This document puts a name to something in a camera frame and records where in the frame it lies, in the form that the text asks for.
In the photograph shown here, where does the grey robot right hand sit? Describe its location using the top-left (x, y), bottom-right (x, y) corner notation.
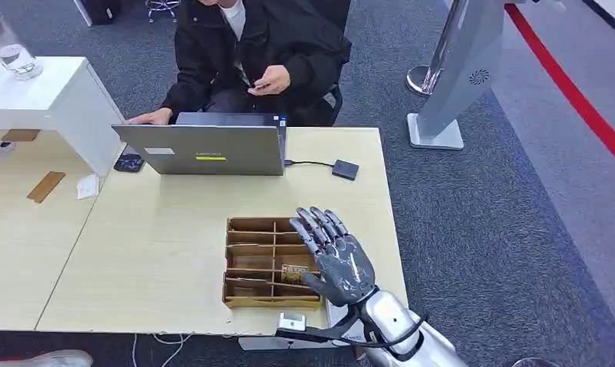
top-left (288, 206), bottom-right (377, 307)

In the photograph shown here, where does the person's right hand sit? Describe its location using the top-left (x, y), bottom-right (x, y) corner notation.
top-left (127, 107), bottom-right (174, 126)

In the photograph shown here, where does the person's left hand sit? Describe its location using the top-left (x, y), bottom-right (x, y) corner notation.
top-left (247, 64), bottom-right (291, 97)

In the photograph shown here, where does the card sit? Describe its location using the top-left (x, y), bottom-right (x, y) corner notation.
top-left (280, 264), bottom-right (311, 286)

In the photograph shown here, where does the person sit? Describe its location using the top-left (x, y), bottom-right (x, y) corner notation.
top-left (127, 0), bottom-right (353, 128)

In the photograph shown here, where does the white card reader device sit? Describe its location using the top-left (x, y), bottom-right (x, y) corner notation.
top-left (325, 300), bottom-right (367, 346)

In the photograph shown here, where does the black smartphone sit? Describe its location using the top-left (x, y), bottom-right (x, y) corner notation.
top-left (113, 145), bottom-right (146, 174)

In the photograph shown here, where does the grey laptop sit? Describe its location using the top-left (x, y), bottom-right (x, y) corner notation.
top-left (111, 112), bottom-right (288, 177)

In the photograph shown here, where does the black office chair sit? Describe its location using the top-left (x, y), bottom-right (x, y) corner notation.
top-left (286, 0), bottom-right (353, 128)

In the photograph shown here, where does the wooden card box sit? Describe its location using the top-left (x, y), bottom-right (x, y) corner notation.
top-left (221, 216), bottom-right (323, 310)

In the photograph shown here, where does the white paper slip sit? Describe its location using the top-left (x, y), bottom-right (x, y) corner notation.
top-left (76, 174), bottom-right (101, 200)

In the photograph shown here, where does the white shelf box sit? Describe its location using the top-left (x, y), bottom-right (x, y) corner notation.
top-left (0, 56), bottom-right (126, 177)

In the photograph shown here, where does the small black hub box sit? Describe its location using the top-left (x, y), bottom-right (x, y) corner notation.
top-left (331, 159), bottom-right (360, 182)

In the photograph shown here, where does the chrome chair base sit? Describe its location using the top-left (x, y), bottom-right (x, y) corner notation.
top-left (145, 0), bottom-right (182, 24)

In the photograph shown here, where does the black cabinet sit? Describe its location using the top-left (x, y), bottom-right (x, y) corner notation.
top-left (73, 0), bottom-right (122, 28)

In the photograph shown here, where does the long brown cardboard strip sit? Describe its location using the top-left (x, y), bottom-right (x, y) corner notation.
top-left (26, 171), bottom-right (67, 205)

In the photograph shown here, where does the brown cardboard piece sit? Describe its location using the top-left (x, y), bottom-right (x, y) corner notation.
top-left (1, 129), bottom-right (41, 143)

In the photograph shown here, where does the clear glass bottle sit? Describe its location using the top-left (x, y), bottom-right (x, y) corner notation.
top-left (0, 0), bottom-right (44, 81)

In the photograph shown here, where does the grey standing kiosk panel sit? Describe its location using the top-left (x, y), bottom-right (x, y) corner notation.
top-left (406, 0), bottom-right (507, 151)

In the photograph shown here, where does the round clear base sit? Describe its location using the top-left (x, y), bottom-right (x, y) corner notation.
top-left (509, 356), bottom-right (563, 367)

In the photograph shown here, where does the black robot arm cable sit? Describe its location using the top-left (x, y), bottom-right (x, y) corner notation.
top-left (275, 313), bottom-right (429, 350)

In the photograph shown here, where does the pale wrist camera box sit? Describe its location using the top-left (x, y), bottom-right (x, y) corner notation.
top-left (275, 312), bottom-right (308, 339)

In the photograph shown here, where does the chrome stanchion post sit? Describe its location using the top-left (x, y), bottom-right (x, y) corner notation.
top-left (405, 0), bottom-right (468, 98)

